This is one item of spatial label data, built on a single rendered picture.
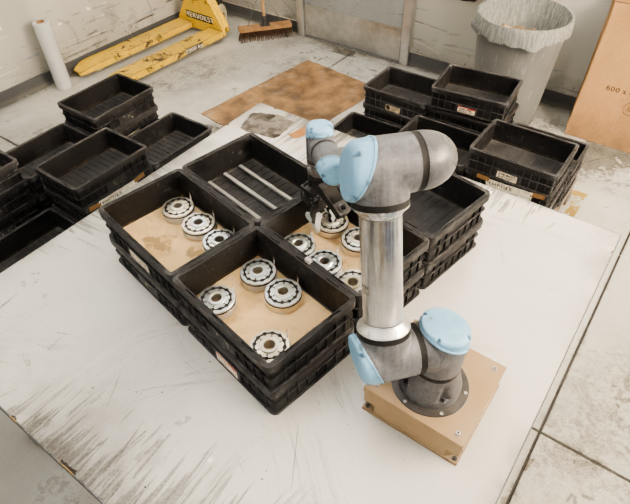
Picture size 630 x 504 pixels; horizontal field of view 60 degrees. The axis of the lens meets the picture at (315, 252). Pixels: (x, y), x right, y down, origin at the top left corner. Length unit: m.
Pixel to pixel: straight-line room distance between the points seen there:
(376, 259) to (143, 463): 0.77
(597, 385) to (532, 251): 0.82
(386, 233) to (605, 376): 1.71
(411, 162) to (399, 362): 0.43
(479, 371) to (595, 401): 1.12
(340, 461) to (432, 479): 0.22
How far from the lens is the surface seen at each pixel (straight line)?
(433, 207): 1.81
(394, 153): 1.00
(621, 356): 2.70
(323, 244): 1.64
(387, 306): 1.11
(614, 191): 3.56
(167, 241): 1.73
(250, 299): 1.51
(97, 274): 1.89
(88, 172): 2.74
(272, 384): 1.33
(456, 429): 1.35
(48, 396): 1.65
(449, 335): 1.20
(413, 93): 3.38
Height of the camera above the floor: 1.97
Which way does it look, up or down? 45 degrees down
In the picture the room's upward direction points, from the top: 2 degrees counter-clockwise
